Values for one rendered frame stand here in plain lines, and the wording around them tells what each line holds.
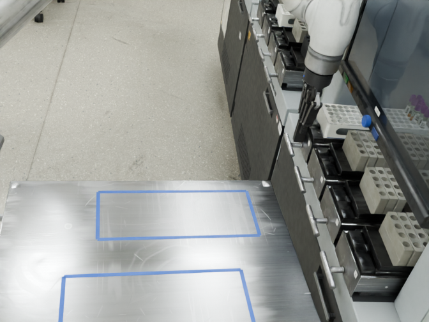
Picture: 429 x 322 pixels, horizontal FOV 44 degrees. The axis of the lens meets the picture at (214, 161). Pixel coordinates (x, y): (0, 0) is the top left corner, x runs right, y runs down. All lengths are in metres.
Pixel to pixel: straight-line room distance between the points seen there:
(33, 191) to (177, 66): 2.28
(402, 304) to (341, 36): 0.63
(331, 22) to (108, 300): 0.80
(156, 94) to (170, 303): 2.17
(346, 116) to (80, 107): 1.75
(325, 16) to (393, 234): 0.53
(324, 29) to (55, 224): 0.76
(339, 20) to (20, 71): 2.28
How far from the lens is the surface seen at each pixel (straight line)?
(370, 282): 1.18
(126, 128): 2.78
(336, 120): 1.49
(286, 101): 1.77
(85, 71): 3.25
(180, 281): 1.03
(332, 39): 1.33
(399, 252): 1.17
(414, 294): 1.15
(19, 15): 1.42
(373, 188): 1.28
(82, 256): 1.07
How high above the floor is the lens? 1.63
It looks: 38 degrees down
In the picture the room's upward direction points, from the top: 10 degrees clockwise
